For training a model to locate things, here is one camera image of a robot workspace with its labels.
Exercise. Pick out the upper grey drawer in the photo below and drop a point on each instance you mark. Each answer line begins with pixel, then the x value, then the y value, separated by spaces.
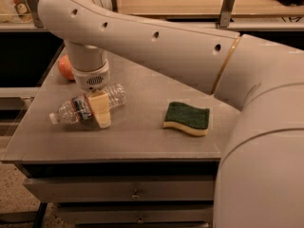
pixel 111 189

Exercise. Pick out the lower grey drawer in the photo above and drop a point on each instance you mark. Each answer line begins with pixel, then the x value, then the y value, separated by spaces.
pixel 136 214

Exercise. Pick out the red apple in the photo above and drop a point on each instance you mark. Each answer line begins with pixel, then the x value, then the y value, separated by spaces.
pixel 64 67

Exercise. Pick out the clear plastic water bottle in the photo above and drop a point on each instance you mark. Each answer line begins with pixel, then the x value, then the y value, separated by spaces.
pixel 78 110

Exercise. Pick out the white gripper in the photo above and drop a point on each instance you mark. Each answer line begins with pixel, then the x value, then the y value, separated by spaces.
pixel 92 81

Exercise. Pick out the right metal bracket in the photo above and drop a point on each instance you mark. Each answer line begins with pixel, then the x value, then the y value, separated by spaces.
pixel 225 15

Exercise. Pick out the orange white packaged bag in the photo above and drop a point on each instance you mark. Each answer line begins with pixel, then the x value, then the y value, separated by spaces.
pixel 15 11

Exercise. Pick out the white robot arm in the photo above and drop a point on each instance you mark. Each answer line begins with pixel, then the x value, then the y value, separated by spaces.
pixel 260 182

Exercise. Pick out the grey drawer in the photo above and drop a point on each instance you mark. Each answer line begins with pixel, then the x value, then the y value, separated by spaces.
pixel 111 189
pixel 136 214

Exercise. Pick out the left metal bracket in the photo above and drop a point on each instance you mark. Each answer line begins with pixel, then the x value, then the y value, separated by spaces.
pixel 31 3

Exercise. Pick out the green and yellow sponge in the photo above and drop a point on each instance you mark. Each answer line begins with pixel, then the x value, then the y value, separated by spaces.
pixel 186 118

